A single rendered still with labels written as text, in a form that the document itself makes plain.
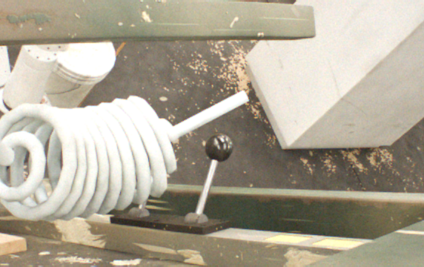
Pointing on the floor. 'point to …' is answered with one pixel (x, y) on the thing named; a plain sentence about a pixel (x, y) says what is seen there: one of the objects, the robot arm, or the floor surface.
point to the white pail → (78, 73)
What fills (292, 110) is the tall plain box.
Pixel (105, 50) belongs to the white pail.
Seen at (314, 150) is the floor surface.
